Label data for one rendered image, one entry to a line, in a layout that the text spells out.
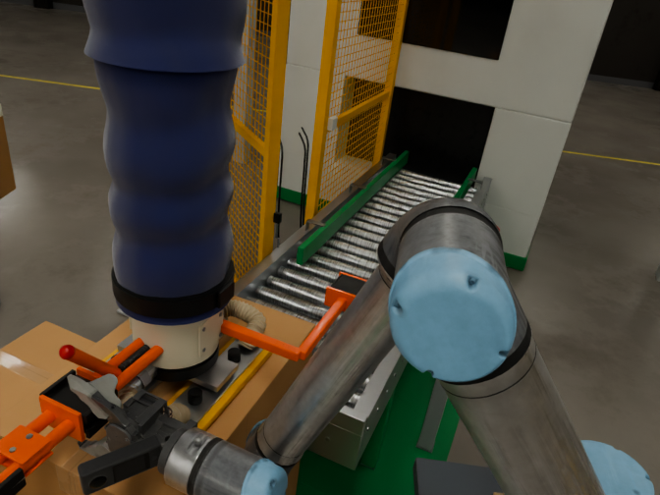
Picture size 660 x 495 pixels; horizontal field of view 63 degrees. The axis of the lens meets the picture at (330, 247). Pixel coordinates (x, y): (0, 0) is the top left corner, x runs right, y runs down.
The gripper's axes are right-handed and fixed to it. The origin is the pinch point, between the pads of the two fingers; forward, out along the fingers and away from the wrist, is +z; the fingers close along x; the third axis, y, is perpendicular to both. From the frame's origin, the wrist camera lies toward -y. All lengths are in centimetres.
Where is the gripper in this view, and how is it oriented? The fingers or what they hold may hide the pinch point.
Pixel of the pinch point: (69, 412)
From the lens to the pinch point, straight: 100.2
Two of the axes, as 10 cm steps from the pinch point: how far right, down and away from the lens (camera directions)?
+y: 4.0, -4.1, 8.2
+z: -9.1, -2.9, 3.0
